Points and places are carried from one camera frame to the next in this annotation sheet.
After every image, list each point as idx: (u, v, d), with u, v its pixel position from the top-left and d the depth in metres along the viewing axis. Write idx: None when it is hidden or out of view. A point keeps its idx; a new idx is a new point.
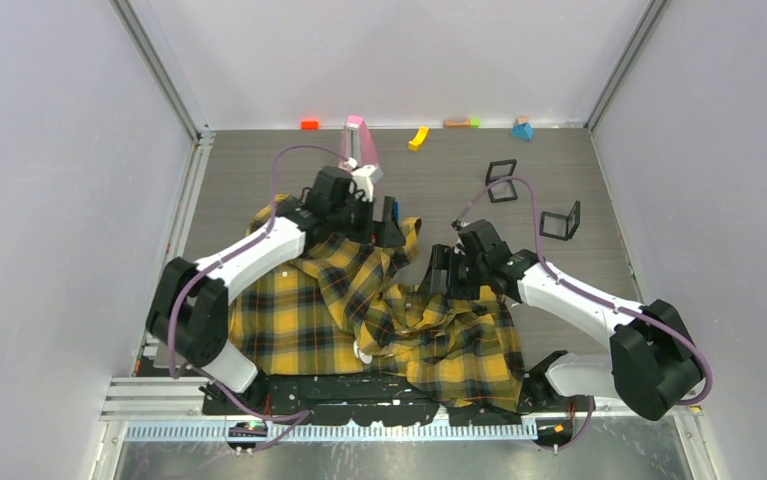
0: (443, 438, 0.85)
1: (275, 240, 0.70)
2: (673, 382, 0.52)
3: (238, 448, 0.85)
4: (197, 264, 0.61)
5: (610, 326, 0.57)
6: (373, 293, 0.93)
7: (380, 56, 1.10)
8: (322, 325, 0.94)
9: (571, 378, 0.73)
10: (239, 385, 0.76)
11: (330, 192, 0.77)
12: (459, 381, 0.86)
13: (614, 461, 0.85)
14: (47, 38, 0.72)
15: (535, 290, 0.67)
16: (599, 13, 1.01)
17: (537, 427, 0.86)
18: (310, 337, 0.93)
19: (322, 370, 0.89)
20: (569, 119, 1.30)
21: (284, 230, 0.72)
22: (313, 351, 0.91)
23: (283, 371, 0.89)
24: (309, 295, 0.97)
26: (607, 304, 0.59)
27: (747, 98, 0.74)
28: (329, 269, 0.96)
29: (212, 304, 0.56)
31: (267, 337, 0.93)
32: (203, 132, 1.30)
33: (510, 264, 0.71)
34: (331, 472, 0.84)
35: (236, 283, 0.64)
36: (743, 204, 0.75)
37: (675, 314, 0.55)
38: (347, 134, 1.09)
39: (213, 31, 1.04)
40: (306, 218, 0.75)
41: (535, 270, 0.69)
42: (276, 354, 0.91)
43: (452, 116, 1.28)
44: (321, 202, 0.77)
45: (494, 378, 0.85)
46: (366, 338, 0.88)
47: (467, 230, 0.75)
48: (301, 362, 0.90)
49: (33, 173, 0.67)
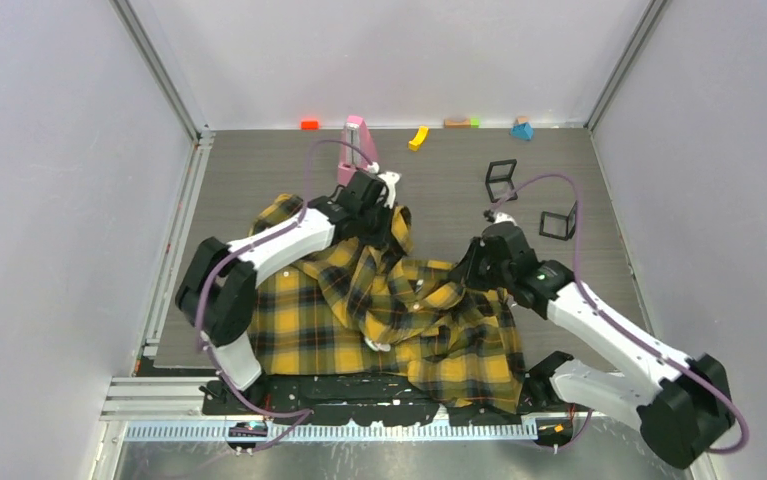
0: (443, 438, 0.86)
1: (305, 230, 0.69)
2: (706, 436, 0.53)
3: (238, 448, 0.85)
4: (231, 245, 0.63)
5: (652, 377, 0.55)
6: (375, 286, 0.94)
7: (380, 56, 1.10)
8: (323, 323, 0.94)
9: (577, 388, 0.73)
10: (244, 381, 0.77)
11: (364, 192, 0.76)
12: (460, 380, 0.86)
13: (615, 461, 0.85)
14: (48, 39, 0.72)
15: (565, 314, 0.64)
16: (599, 13, 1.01)
17: (537, 427, 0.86)
18: (310, 337, 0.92)
19: (323, 370, 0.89)
20: (569, 119, 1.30)
21: (315, 221, 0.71)
22: (314, 351, 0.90)
23: (283, 371, 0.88)
24: (309, 295, 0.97)
26: (652, 352, 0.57)
27: (747, 97, 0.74)
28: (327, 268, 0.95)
29: (240, 286, 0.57)
31: (268, 336, 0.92)
32: (203, 132, 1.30)
33: (541, 278, 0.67)
34: (331, 472, 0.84)
35: (262, 270, 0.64)
36: (743, 204, 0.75)
37: (721, 370, 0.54)
38: (347, 134, 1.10)
39: (213, 31, 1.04)
40: (337, 212, 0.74)
41: (571, 290, 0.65)
42: (277, 353, 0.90)
43: (452, 116, 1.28)
44: (354, 201, 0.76)
45: (495, 378, 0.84)
46: (376, 330, 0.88)
47: (496, 236, 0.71)
48: (303, 361, 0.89)
49: (33, 173, 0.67)
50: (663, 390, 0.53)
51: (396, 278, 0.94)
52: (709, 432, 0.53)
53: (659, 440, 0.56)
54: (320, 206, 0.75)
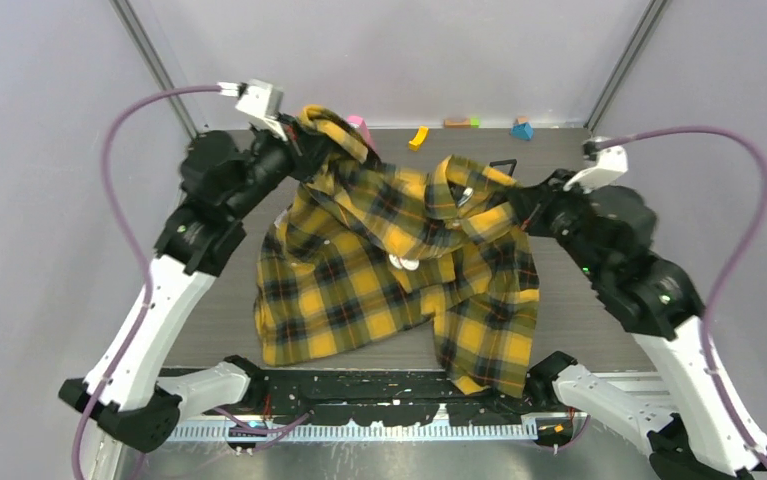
0: (443, 438, 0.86)
1: (160, 308, 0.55)
2: None
3: (238, 448, 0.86)
4: (88, 381, 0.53)
5: (728, 459, 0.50)
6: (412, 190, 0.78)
7: (380, 55, 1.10)
8: (348, 297, 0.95)
9: (579, 397, 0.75)
10: (235, 396, 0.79)
11: (204, 191, 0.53)
12: (474, 350, 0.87)
13: (615, 461, 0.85)
14: (49, 39, 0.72)
15: (667, 353, 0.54)
16: (600, 13, 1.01)
17: (537, 427, 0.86)
18: (339, 313, 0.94)
19: (360, 342, 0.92)
20: (569, 119, 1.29)
21: (170, 285, 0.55)
22: (346, 328, 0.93)
23: (322, 354, 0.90)
24: (326, 272, 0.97)
26: (746, 437, 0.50)
27: (748, 97, 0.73)
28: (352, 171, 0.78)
29: (117, 428, 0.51)
31: (298, 322, 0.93)
32: (203, 132, 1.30)
33: (662, 297, 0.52)
34: (331, 472, 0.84)
35: (140, 382, 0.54)
36: (743, 203, 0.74)
37: None
38: None
39: (213, 31, 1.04)
40: (194, 241, 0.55)
41: (691, 329, 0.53)
42: (312, 338, 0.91)
43: (452, 116, 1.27)
44: (204, 199, 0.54)
45: (511, 358, 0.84)
46: (401, 245, 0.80)
47: (613, 224, 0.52)
48: (339, 341, 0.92)
49: (34, 173, 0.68)
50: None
51: (434, 186, 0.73)
52: None
53: None
54: (171, 243, 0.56)
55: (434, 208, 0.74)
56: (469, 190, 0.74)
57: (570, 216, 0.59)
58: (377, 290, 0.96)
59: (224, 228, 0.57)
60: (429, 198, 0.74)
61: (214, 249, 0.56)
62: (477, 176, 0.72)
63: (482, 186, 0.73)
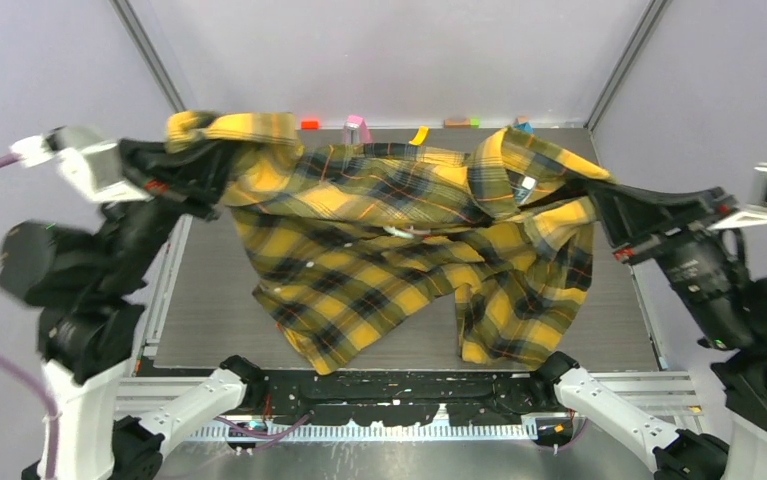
0: (443, 438, 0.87)
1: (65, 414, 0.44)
2: None
3: (238, 448, 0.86)
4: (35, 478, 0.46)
5: None
6: (444, 175, 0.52)
7: (380, 55, 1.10)
8: (365, 290, 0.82)
9: (582, 404, 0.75)
10: (234, 402, 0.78)
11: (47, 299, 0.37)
12: (500, 326, 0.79)
13: (614, 461, 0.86)
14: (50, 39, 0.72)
15: None
16: (599, 13, 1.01)
17: (537, 427, 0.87)
18: (363, 304, 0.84)
19: (396, 318, 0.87)
20: (569, 119, 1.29)
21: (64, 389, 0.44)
22: (377, 314, 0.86)
23: (367, 343, 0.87)
24: (324, 281, 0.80)
26: None
27: (746, 98, 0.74)
28: (353, 158, 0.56)
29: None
31: (326, 328, 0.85)
32: None
33: None
34: (331, 472, 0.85)
35: (86, 470, 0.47)
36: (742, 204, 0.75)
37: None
38: (347, 134, 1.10)
39: (213, 31, 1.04)
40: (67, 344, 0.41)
41: None
42: (350, 335, 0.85)
43: (452, 116, 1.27)
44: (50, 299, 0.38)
45: (538, 341, 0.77)
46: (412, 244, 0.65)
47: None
48: (377, 327, 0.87)
49: None
50: None
51: (483, 168, 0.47)
52: None
53: None
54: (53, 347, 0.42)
55: (483, 200, 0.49)
56: (531, 180, 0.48)
57: (707, 265, 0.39)
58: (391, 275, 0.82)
59: (104, 321, 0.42)
60: (462, 201, 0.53)
61: (97, 344, 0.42)
62: (544, 160, 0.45)
63: (553, 175, 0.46)
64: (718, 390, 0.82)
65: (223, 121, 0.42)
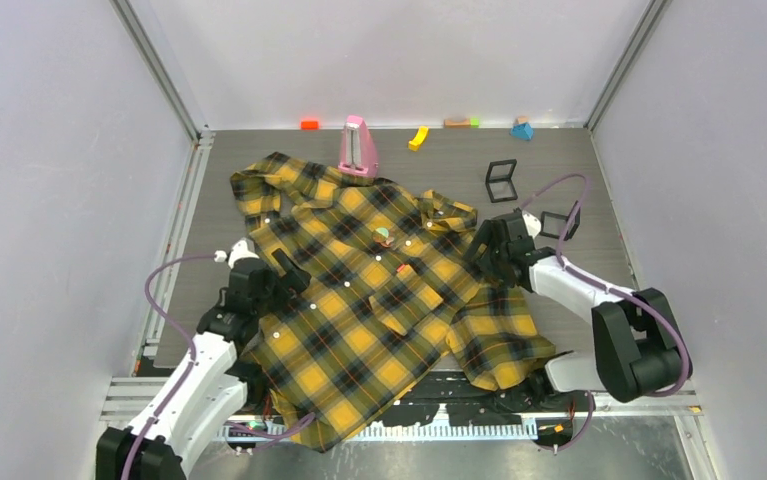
0: (443, 438, 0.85)
1: (204, 366, 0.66)
2: (655, 368, 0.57)
3: (238, 447, 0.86)
4: (131, 427, 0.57)
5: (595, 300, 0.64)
6: (408, 195, 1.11)
7: (380, 57, 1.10)
8: (349, 360, 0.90)
9: (567, 372, 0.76)
10: (241, 402, 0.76)
11: (246, 289, 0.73)
12: (493, 333, 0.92)
13: (616, 461, 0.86)
14: (49, 39, 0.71)
15: (556, 287, 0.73)
16: (599, 14, 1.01)
17: (537, 427, 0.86)
18: (345, 378, 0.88)
19: (379, 399, 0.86)
20: (569, 119, 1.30)
21: (211, 349, 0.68)
22: (360, 389, 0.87)
23: (345, 422, 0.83)
24: (316, 344, 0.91)
26: (599, 286, 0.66)
27: (747, 96, 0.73)
28: (366, 182, 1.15)
29: (159, 472, 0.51)
31: (303, 405, 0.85)
32: (203, 132, 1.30)
33: (528, 254, 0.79)
34: (331, 471, 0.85)
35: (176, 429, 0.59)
36: (742, 203, 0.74)
37: (664, 301, 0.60)
38: (347, 134, 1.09)
39: (214, 33, 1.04)
40: (230, 322, 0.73)
41: (550, 262, 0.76)
42: (328, 412, 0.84)
43: (452, 116, 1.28)
44: (240, 299, 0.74)
45: (524, 329, 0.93)
46: (416, 249, 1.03)
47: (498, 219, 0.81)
48: (360, 406, 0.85)
49: (33, 173, 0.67)
50: (600, 306, 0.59)
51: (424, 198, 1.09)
52: (663, 366, 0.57)
53: (609, 377, 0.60)
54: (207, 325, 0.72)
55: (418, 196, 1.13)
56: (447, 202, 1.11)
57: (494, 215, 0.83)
58: (374, 343, 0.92)
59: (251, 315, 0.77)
60: (414, 214, 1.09)
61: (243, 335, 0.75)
62: (445, 205, 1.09)
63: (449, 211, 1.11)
64: (719, 389, 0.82)
65: (322, 187, 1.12)
